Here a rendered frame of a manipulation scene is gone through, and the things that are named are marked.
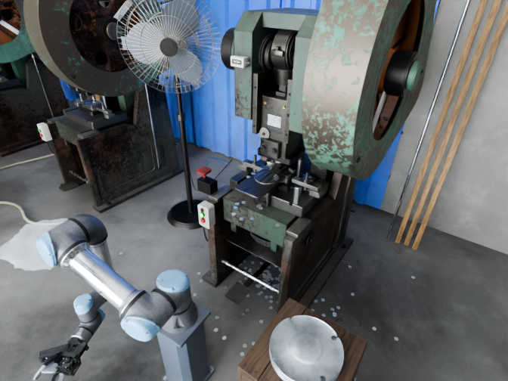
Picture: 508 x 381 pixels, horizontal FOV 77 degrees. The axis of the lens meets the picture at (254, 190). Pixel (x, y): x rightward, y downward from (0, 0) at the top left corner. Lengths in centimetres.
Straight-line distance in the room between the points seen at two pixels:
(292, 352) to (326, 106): 93
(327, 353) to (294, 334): 14
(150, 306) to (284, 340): 56
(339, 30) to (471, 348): 177
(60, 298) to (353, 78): 200
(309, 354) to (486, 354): 110
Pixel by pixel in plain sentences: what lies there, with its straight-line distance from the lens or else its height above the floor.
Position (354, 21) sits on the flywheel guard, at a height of 152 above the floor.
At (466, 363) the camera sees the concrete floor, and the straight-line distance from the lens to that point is 214.
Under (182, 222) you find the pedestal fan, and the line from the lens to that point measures 255.
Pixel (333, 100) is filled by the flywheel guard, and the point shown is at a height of 131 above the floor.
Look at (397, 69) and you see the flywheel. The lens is 128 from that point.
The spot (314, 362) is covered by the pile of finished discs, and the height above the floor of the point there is 39.
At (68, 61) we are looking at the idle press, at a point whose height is 119.
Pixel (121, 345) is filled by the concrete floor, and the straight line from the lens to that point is 198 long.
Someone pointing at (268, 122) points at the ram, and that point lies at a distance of 153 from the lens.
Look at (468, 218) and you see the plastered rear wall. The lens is 283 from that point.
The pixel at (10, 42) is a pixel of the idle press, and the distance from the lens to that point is 406.
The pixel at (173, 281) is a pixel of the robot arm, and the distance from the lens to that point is 124.
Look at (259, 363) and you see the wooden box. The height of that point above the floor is 35.
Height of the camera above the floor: 159
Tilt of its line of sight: 33 degrees down
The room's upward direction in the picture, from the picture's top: 1 degrees clockwise
